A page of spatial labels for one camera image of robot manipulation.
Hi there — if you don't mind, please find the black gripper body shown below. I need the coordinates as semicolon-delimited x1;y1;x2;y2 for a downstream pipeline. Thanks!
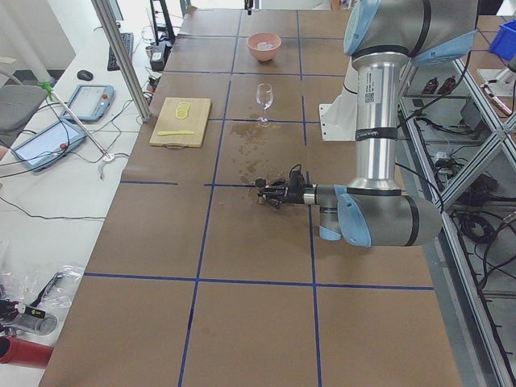
281;183;305;204

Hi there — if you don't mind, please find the steel jigger cup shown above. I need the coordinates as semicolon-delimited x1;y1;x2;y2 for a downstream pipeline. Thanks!
255;177;268;204

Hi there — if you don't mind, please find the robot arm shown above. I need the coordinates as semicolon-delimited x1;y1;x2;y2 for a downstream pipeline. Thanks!
256;1;478;247

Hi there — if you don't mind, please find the clear wine glass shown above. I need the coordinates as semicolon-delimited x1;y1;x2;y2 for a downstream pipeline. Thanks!
256;83;274;127

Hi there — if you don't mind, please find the clear ice cubes pile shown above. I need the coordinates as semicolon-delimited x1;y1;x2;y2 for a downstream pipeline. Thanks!
256;42;274;51

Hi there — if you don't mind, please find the bamboo cutting board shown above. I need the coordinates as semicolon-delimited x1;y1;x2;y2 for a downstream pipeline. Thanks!
149;98;211;148

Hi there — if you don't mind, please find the yellow plastic knife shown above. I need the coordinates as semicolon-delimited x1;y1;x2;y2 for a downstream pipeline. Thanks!
157;130;196;136

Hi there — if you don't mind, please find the pink bowl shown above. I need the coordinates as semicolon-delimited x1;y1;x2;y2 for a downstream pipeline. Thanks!
247;32;282;62

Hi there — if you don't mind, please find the metal rod green clamp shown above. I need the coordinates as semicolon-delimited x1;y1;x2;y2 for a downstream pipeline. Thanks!
40;81;114;162

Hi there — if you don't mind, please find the teach pendant far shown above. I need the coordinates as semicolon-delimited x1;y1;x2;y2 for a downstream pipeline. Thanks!
66;84;114;123

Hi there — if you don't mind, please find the teach pendant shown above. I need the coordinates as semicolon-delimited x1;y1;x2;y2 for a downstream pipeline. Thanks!
11;120;86;172
66;84;114;123

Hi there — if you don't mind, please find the black keyboard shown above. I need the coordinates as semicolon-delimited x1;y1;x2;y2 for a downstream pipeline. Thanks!
106;31;135;72

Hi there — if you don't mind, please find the black computer mouse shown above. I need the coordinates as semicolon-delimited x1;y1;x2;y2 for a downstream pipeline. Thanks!
77;69;94;81

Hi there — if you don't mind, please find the teach pendant near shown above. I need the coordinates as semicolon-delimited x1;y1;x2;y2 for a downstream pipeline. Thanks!
11;120;86;172

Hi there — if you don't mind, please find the blue storage bin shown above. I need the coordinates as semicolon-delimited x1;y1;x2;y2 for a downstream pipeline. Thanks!
489;19;516;60

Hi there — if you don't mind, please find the grey office chair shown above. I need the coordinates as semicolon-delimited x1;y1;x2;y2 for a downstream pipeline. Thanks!
1;70;47;148

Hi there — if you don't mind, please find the red cylinder bottle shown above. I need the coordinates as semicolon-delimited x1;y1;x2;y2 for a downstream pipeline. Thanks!
1;336;53;369

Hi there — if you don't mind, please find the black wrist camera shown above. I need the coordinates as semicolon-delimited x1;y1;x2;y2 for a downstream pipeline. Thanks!
289;164;305;189

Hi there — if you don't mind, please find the aluminium frame post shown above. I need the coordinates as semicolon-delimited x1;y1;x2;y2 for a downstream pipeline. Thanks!
91;0;152;123

